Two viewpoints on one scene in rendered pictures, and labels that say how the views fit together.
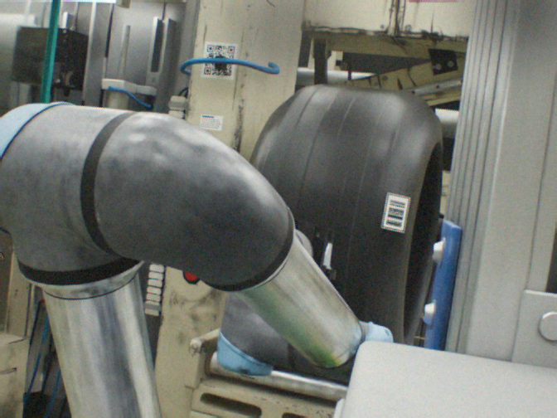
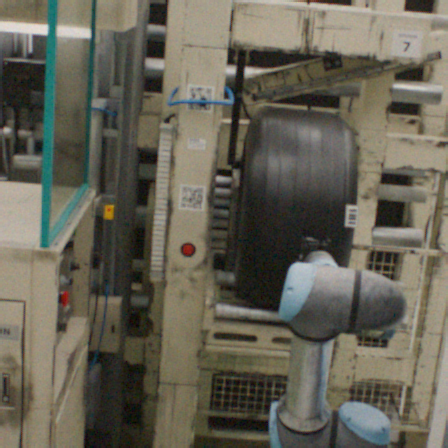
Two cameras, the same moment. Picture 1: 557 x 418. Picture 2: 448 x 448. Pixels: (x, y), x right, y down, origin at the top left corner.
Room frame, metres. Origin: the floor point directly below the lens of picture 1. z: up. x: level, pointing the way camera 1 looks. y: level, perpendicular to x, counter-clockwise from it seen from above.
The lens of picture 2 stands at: (-0.84, 0.90, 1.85)
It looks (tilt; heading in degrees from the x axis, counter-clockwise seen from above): 16 degrees down; 340
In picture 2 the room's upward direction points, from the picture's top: 5 degrees clockwise
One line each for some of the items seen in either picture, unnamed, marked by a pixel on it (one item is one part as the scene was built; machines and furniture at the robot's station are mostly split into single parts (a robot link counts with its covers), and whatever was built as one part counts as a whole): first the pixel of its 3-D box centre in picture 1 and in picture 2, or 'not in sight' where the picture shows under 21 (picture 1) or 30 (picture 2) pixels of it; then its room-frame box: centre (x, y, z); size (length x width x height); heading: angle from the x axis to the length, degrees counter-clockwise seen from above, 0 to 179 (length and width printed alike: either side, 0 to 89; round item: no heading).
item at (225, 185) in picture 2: not in sight; (203, 213); (1.95, -0.02, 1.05); 0.20 x 0.15 x 0.30; 71
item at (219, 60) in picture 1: (231, 65); (200, 95); (1.58, 0.14, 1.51); 0.19 x 0.19 x 0.06; 71
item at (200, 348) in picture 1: (231, 347); (210, 292); (1.57, 0.06, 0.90); 0.40 x 0.03 x 0.10; 161
